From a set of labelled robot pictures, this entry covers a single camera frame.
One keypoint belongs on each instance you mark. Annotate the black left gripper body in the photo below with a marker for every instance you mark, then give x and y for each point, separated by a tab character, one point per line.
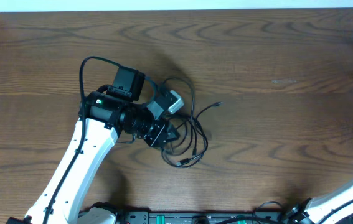
158	131

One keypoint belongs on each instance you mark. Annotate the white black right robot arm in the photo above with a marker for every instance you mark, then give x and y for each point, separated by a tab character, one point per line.
330	208

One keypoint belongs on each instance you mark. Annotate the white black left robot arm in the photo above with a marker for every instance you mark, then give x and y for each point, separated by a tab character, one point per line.
104	114

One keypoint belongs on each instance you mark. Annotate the green clip on rail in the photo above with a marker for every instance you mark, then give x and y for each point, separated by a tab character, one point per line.
160	219

